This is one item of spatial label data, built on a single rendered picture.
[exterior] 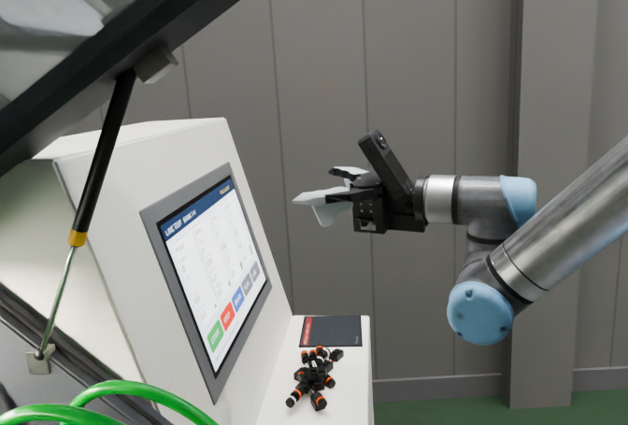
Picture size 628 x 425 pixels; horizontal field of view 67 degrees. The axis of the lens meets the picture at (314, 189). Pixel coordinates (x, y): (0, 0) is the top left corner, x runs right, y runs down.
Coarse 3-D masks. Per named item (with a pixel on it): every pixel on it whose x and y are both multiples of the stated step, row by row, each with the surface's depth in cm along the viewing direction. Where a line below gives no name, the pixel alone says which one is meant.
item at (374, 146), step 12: (372, 132) 73; (360, 144) 72; (372, 144) 71; (384, 144) 73; (372, 156) 72; (384, 156) 72; (384, 168) 72; (396, 168) 73; (384, 180) 73; (396, 180) 72; (408, 180) 75; (396, 192) 73; (408, 192) 73
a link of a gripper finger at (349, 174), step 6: (336, 168) 85; (342, 168) 85; (348, 168) 84; (354, 168) 84; (330, 174) 88; (336, 174) 86; (342, 174) 84; (348, 174) 83; (354, 174) 81; (360, 174) 81; (348, 180) 85; (348, 186) 86
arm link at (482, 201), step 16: (464, 176) 70; (480, 176) 70; (464, 192) 68; (480, 192) 67; (496, 192) 66; (512, 192) 65; (528, 192) 64; (464, 208) 68; (480, 208) 67; (496, 208) 66; (512, 208) 65; (528, 208) 64; (464, 224) 70; (480, 224) 68; (496, 224) 66; (512, 224) 66
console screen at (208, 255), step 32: (192, 192) 92; (224, 192) 109; (160, 224) 77; (192, 224) 88; (224, 224) 103; (160, 256) 74; (192, 256) 85; (224, 256) 99; (256, 256) 118; (192, 288) 81; (224, 288) 94; (256, 288) 112; (192, 320) 79; (224, 320) 90; (224, 352) 87; (224, 384) 84
